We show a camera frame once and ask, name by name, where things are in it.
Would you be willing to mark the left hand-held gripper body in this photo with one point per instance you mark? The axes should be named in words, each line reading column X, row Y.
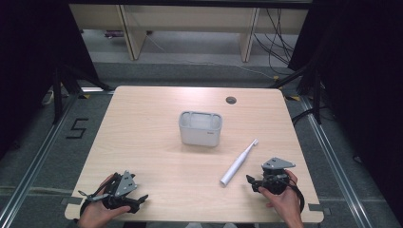
column 126, row 183

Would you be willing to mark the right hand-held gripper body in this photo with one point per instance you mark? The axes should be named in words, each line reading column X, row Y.
column 275, row 177

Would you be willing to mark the person's right hand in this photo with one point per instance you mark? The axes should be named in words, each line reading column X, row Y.
column 286, row 202

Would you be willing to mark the person's left hand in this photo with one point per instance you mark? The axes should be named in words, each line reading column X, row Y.
column 96, row 215

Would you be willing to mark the white electric toothbrush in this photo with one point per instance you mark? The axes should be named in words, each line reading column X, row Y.
column 239, row 163

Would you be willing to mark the grey tape strip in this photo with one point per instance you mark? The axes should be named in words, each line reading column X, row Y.
column 71, row 200
column 320, row 208

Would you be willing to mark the grey plastic holder box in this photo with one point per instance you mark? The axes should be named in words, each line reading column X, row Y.
column 200, row 130

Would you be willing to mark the yellow floor tape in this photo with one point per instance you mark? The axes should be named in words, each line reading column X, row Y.
column 293, row 98
column 84, row 96

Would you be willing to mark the black metal stand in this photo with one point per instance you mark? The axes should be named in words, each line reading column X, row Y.
column 57, row 95
column 316, row 95

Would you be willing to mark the black curtain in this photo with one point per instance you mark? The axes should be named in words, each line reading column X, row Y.
column 31, row 63
column 364, row 79

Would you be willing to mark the beige wooden desk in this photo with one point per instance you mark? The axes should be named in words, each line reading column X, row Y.
column 190, row 19

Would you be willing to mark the metal floor rail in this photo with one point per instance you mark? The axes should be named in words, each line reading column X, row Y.
column 38, row 158
column 335, row 158

